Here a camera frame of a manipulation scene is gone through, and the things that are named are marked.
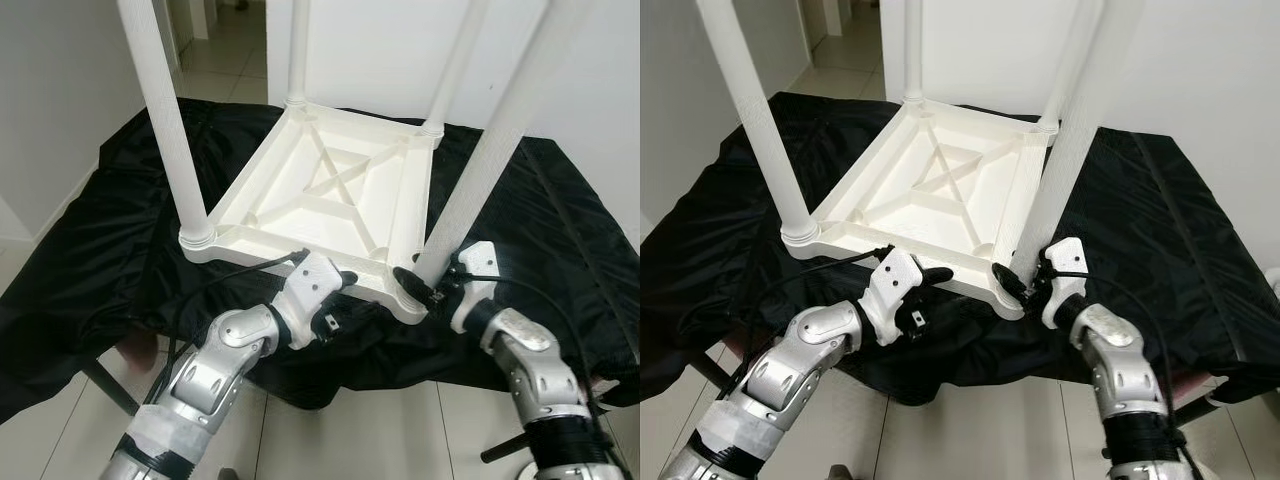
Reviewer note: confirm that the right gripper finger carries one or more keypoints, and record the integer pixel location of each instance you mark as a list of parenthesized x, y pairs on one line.
[(412, 285), (1008, 282)]

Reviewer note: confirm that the white plastic table top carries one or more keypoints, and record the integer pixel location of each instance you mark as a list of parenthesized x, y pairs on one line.
[(400, 220), (940, 150)]

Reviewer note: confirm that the white plastic table leg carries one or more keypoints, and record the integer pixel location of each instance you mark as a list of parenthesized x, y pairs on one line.
[(912, 50), (760, 120), (455, 70), (500, 130), (298, 50), (1065, 60), (1075, 150), (165, 120)]

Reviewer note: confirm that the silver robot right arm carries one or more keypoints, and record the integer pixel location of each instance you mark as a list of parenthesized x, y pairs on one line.
[(530, 360), (1115, 355)]

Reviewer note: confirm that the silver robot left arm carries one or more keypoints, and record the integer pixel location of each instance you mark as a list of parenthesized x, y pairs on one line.
[(215, 370), (790, 370)]

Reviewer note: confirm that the black cloth table cover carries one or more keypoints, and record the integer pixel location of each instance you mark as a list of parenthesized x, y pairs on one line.
[(80, 280), (1200, 270)]

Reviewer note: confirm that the white round stool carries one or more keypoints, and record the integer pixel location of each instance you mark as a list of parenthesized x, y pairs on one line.
[(525, 472)]

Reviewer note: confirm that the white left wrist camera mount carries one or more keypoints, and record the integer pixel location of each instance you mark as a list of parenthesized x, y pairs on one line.
[(312, 285), (895, 280)]

